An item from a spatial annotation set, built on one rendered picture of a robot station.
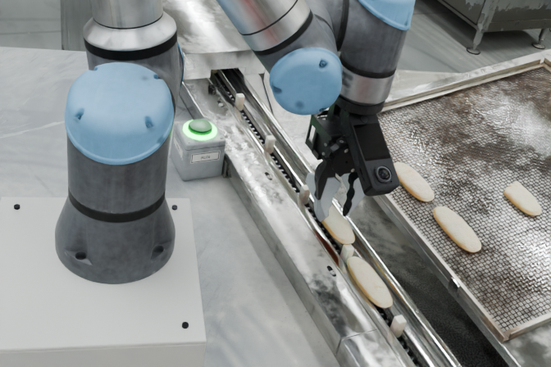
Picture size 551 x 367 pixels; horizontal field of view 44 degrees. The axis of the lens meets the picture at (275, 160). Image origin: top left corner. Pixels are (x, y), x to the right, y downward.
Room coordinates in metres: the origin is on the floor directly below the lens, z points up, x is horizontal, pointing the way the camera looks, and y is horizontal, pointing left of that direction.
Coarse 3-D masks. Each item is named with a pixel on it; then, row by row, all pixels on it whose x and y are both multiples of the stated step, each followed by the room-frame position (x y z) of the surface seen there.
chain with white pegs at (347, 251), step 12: (216, 72) 1.23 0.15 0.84; (240, 96) 1.11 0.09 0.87; (240, 108) 1.11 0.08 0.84; (264, 144) 1.01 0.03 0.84; (288, 180) 0.92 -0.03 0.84; (300, 192) 0.87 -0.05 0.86; (312, 216) 0.85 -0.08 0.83; (324, 228) 0.82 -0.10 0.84; (348, 252) 0.75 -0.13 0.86; (384, 312) 0.67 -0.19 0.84; (396, 324) 0.63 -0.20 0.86; (396, 336) 0.63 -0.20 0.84; (408, 348) 0.61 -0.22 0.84
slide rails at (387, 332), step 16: (224, 96) 1.13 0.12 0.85; (256, 112) 1.09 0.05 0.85; (256, 144) 0.99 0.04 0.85; (272, 160) 0.95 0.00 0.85; (288, 160) 0.96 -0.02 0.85; (304, 176) 0.93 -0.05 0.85; (288, 192) 0.87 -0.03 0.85; (304, 208) 0.84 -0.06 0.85; (320, 240) 0.78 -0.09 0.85; (336, 256) 0.75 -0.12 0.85; (352, 256) 0.75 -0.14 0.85; (368, 304) 0.67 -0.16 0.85; (400, 304) 0.68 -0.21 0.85; (384, 320) 0.64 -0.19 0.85; (416, 336) 0.63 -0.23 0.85; (400, 352) 0.59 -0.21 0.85; (432, 352) 0.60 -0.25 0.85
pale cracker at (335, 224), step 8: (336, 208) 0.82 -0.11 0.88; (328, 216) 0.80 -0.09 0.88; (336, 216) 0.80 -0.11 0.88; (328, 224) 0.78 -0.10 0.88; (336, 224) 0.78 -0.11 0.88; (344, 224) 0.78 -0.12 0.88; (336, 232) 0.76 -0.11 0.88; (344, 232) 0.77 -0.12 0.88; (352, 232) 0.77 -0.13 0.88; (344, 240) 0.75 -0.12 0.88; (352, 240) 0.76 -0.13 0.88
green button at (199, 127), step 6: (192, 120) 0.94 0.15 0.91; (198, 120) 0.94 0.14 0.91; (204, 120) 0.95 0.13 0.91; (192, 126) 0.92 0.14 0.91; (198, 126) 0.93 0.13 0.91; (204, 126) 0.93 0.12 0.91; (210, 126) 0.93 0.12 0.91; (192, 132) 0.91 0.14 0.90; (198, 132) 0.91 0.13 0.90; (204, 132) 0.92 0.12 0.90; (210, 132) 0.92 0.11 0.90
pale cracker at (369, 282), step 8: (352, 264) 0.73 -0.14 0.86; (360, 264) 0.73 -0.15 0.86; (368, 264) 0.74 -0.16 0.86; (352, 272) 0.72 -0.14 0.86; (360, 272) 0.71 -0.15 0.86; (368, 272) 0.72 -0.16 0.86; (360, 280) 0.70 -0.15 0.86; (368, 280) 0.70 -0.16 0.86; (376, 280) 0.70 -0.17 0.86; (360, 288) 0.69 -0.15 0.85; (368, 288) 0.69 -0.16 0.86; (376, 288) 0.69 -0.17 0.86; (384, 288) 0.69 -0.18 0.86; (368, 296) 0.68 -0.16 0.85; (376, 296) 0.68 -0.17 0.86; (384, 296) 0.68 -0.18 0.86; (376, 304) 0.67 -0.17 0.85; (384, 304) 0.67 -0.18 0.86
